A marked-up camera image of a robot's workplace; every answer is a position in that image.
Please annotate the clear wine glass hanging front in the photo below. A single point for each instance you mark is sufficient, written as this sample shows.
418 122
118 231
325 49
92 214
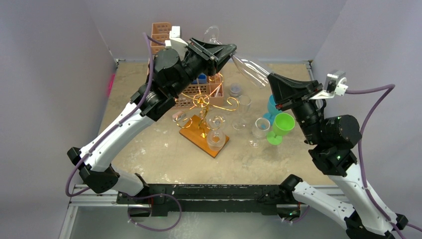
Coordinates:
216 137

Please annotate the pink white eraser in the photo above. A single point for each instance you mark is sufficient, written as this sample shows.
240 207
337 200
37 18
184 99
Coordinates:
178 116

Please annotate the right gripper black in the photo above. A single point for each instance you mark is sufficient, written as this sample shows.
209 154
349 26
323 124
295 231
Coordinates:
302 97

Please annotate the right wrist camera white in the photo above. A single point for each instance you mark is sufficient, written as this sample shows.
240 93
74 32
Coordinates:
336 86

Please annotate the pink plastic file organizer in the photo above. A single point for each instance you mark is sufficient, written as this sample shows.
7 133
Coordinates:
164 34

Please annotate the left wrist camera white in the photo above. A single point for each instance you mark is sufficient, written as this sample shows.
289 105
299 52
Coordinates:
176 42

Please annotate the green plastic goblet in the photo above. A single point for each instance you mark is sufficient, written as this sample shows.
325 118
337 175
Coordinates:
283 124

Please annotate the small grey bottle cap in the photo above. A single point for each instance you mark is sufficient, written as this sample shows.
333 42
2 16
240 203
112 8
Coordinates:
235 90

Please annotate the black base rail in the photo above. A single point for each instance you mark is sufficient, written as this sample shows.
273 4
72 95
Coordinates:
215 198

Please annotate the tall clear flute glass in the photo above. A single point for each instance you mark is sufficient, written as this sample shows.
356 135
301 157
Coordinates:
239 122

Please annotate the wooden rack base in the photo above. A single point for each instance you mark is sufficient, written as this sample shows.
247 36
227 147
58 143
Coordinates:
196 133

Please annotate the small clear goblet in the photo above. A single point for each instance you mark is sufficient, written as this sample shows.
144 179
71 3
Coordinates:
259 131

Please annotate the blue plastic goblet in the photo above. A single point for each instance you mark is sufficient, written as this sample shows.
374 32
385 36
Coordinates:
272 111

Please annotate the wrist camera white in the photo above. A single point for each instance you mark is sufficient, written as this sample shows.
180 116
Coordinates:
176 42
336 86

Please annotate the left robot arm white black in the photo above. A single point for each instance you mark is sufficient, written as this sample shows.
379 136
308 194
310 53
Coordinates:
170 73

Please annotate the clear wine glass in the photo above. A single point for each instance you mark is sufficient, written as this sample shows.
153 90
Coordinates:
216 137
251 68

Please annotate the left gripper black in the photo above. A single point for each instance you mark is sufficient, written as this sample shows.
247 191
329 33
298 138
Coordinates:
210 55

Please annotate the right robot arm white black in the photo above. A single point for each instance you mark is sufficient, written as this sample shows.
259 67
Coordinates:
364 215

